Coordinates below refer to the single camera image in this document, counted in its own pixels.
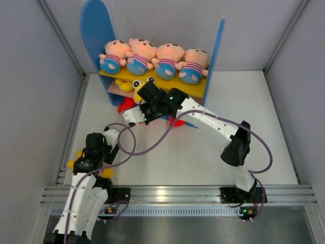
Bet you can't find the yellow frog plush striped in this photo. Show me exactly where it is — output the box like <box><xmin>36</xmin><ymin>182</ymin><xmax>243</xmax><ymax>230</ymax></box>
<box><xmin>132</xmin><ymin>77</ymin><xmax>155</xmax><ymax>104</ymax></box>

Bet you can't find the red shark plush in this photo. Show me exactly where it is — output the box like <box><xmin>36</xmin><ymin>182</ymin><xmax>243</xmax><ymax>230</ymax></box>
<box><xmin>169</xmin><ymin>117</ymin><xmax>186</xmax><ymax>127</ymax></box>
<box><xmin>117</xmin><ymin>97</ymin><xmax>136</xmax><ymax>113</ymax></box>

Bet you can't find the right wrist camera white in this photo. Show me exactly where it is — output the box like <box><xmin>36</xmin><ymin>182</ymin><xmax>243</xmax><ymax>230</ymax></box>
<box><xmin>122</xmin><ymin>106</ymin><xmax>146</xmax><ymax>127</ymax></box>

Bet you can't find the boy doll shelf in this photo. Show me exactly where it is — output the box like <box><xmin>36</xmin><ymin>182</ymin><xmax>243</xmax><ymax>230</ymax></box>
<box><xmin>179</xmin><ymin>48</ymin><xmax>211</xmax><ymax>85</ymax></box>
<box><xmin>99</xmin><ymin>40</ymin><xmax>131</xmax><ymax>75</ymax></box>

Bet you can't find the boy doll striped shirt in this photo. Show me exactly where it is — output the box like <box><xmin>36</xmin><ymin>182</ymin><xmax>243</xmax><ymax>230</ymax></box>
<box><xmin>151</xmin><ymin>43</ymin><xmax>185</xmax><ymax>80</ymax></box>

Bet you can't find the yellow duck plush on shelf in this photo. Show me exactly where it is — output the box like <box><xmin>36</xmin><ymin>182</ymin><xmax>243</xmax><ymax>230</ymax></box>
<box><xmin>115</xmin><ymin>79</ymin><xmax>134</xmax><ymax>93</ymax></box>

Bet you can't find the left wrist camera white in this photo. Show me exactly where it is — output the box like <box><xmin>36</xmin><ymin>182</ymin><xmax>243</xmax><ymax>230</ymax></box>
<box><xmin>103</xmin><ymin>127</ymin><xmax>119</xmax><ymax>147</ymax></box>

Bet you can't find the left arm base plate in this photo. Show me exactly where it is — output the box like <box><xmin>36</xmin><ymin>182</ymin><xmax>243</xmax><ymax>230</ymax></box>
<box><xmin>107</xmin><ymin>187</ymin><xmax>131</xmax><ymax>204</ymax></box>

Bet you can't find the boy doll far right shelf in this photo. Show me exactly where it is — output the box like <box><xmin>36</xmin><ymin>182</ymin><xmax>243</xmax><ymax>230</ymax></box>
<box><xmin>179</xmin><ymin>48</ymin><xmax>211</xmax><ymax>85</ymax></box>

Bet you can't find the boy doll black hair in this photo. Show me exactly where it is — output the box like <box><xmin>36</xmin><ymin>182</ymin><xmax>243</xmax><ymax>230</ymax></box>
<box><xmin>125</xmin><ymin>38</ymin><xmax>157</xmax><ymax>76</ymax></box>

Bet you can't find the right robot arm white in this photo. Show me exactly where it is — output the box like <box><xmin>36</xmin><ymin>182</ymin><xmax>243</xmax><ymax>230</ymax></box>
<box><xmin>136</xmin><ymin>81</ymin><xmax>257</xmax><ymax>202</ymax></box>

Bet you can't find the red shark plush under shelf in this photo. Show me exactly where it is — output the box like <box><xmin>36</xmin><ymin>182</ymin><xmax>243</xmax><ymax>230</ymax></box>
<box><xmin>117</xmin><ymin>97</ymin><xmax>136</xmax><ymax>113</ymax></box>

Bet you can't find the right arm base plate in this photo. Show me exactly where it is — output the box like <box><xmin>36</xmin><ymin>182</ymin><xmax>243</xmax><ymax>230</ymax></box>
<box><xmin>220</xmin><ymin>187</ymin><xmax>263</xmax><ymax>204</ymax></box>

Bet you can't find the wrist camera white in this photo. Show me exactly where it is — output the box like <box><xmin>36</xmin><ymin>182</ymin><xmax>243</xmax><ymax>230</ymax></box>
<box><xmin>122</xmin><ymin>106</ymin><xmax>146</xmax><ymax>127</ymax></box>
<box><xmin>103</xmin><ymin>127</ymin><xmax>119</xmax><ymax>147</ymax></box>

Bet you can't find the boy doll far left shelf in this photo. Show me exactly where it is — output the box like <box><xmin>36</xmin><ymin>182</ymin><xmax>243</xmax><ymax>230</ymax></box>
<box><xmin>99</xmin><ymin>40</ymin><xmax>131</xmax><ymax>75</ymax></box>

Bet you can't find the aluminium rail frame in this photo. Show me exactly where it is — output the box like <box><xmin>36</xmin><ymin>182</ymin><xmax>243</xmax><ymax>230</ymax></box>
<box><xmin>41</xmin><ymin>185</ymin><xmax>317</xmax><ymax>206</ymax></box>

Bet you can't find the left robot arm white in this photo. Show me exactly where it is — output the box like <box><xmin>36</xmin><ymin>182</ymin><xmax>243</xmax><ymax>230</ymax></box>
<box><xmin>44</xmin><ymin>128</ymin><xmax>119</xmax><ymax>243</ymax></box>

